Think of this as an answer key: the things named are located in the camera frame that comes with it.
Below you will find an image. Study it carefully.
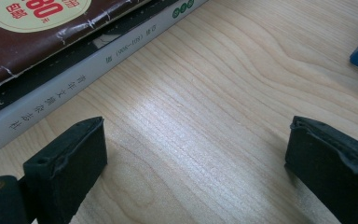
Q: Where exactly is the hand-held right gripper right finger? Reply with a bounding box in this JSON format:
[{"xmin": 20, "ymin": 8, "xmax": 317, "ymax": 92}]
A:
[{"xmin": 283, "ymin": 115, "xmax": 358, "ymax": 224}]

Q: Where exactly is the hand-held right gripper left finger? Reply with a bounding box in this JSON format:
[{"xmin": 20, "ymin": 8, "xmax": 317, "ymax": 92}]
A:
[{"xmin": 22, "ymin": 116, "xmax": 109, "ymax": 224}]

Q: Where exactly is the thick white book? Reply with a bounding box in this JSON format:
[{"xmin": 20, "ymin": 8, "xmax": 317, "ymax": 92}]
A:
[{"xmin": 0, "ymin": 0, "xmax": 211, "ymax": 162}]

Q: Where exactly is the purple magazine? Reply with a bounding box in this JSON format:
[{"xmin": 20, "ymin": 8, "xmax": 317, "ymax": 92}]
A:
[{"xmin": 0, "ymin": 0, "xmax": 181, "ymax": 122}]

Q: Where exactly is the brown cover magazine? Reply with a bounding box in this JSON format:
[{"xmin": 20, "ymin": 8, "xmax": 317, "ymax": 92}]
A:
[{"xmin": 0, "ymin": 0, "xmax": 152, "ymax": 88}]

